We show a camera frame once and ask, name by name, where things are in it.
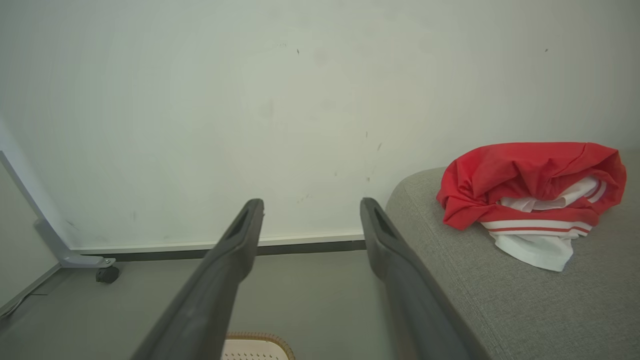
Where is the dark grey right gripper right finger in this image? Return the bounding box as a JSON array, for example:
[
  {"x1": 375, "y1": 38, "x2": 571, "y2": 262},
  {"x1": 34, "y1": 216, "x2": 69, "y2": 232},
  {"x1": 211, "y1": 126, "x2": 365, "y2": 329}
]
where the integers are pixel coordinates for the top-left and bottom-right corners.
[{"x1": 360, "y1": 197, "x2": 493, "y2": 360}]

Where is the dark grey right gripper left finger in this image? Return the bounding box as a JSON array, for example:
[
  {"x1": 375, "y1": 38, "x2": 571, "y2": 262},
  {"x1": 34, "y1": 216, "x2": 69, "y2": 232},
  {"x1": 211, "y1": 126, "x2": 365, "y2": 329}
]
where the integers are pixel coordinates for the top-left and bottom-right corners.
[{"x1": 131, "y1": 198, "x2": 265, "y2": 360}]

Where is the red garment with white trim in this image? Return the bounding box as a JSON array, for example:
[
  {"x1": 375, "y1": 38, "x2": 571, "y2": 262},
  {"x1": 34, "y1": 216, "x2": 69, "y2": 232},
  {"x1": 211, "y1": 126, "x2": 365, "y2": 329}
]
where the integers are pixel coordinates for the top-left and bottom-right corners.
[{"x1": 436, "y1": 142, "x2": 628, "y2": 273}]

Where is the grey fabric sofa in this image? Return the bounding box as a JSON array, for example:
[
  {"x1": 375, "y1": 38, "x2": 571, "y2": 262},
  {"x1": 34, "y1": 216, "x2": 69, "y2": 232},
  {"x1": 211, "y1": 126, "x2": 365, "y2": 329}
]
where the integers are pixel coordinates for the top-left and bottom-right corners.
[{"x1": 385, "y1": 149, "x2": 640, "y2": 360}]

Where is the white perforated laundry basket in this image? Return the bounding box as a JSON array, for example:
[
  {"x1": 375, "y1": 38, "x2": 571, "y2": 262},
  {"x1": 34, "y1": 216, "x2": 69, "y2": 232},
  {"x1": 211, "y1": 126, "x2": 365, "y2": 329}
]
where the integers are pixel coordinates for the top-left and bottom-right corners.
[{"x1": 221, "y1": 331, "x2": 296, "y2": 360}]

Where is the white and black baseboard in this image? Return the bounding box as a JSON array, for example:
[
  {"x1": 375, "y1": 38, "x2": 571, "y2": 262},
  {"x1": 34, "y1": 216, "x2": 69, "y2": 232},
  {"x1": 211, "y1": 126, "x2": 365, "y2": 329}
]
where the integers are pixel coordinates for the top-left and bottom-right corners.
[{"x1": 70, "y1": 232, "x2": 368, "y2": 263}]

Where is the black caster wheel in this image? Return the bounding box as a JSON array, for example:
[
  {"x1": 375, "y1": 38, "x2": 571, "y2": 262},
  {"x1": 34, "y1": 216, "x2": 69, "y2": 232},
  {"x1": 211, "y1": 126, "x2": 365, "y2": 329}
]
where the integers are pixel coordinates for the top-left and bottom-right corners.
[{"x1": 95, "y1": 265, "x2": 120, "y2": 285}]

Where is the grey metal stand frame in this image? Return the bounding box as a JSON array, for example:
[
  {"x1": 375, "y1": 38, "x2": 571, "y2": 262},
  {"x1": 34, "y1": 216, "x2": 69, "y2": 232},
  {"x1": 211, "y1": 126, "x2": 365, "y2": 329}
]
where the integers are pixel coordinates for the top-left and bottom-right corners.
[{"x1": 0, "y1": 150, "x2": 117, "y2": 319}]

